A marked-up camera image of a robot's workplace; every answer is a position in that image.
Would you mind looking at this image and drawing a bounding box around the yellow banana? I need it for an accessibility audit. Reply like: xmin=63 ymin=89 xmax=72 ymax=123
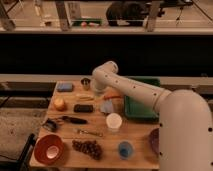
xmin=76 ymin=94 xmax=94 ymax=101

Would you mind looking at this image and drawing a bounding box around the black rectangular block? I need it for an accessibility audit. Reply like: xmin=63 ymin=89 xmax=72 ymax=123
xmin=74 ymin=104 xmax=94 ymax=113

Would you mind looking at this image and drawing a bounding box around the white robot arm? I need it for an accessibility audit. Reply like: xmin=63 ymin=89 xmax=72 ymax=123
xmin=92 ymin=61 xmax=213 ymax=171

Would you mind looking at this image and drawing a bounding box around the small metal cup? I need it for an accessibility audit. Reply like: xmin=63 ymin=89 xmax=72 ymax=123
xmin=81 ymin=78 xmax=91 ymax=91

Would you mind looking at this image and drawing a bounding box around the blue plastic cup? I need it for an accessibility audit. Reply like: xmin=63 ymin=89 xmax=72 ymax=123
xmin=118 ymin=141 xmax=133 ymax=160

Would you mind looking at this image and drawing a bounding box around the blue grey cloth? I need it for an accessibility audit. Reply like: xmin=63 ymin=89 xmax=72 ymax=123
xmin=100 ymin=99 xmax=114 ymax=114

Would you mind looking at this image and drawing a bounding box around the green plastic tray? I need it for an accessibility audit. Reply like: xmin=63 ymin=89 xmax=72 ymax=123
xmin=124 ymin=76 xmax=161 ymax=122

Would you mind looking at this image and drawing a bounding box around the blue sponge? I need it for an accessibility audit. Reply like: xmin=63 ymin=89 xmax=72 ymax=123
xmin=56 ymin=83 xmax=73 ymax=92

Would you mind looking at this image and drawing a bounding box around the orange fruit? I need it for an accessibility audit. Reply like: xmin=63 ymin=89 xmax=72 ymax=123
xmin=53 ymin=98 xmax=66 ymax=111

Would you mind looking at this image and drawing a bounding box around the metal key tool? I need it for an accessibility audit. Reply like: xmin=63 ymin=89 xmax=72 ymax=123
xmin=78 ymin=130 xmax=103 ymax=137

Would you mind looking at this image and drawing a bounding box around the bunch of dark grapes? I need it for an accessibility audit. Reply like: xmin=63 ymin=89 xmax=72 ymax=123
xmin=72 ymin=140 xmax=102 ymax=160

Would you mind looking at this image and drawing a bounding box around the purple bowl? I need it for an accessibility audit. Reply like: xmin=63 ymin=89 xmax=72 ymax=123
xmin=149 ymin=128 xmax=159 ymax=155

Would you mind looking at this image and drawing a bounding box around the metal binder clip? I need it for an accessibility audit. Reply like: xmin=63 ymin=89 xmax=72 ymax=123
xmin=42 ymin=119 xmax=58 ymax=132

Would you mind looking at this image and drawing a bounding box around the person in background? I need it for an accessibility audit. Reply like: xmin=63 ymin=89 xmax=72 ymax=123
xmin=106 ymin=1 xmax=149 ymax=26

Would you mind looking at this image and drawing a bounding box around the orange bowl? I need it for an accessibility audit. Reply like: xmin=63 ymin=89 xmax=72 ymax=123
xmin=34 ymin=134 xmax=64 ymax=165

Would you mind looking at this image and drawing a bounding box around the black handled tool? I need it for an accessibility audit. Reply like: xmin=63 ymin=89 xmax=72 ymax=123
xmin=61 ymin=116 xmax=88 ymax=124

